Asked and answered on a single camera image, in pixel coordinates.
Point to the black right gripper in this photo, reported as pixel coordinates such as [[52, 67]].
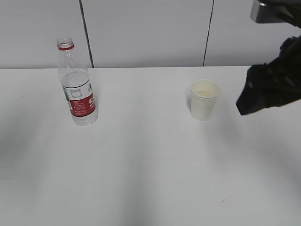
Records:
[[279, 82]]

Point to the clear water bottle red label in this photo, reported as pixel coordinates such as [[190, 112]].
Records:
[[75, 81]]

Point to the white paper cup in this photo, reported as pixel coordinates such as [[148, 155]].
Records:
[[204, 94]]

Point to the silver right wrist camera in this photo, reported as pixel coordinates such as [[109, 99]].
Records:
[[267, 11]]

